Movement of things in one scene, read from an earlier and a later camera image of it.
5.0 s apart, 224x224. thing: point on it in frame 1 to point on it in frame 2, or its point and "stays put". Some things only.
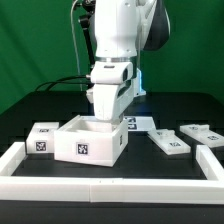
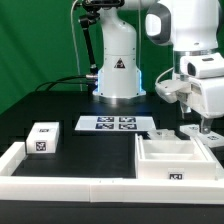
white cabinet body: (87, 140) to (172, 159)
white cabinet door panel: (204, 134) stays put
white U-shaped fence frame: (90, 189) stays put
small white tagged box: (41, 138) stays put
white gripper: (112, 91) to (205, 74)
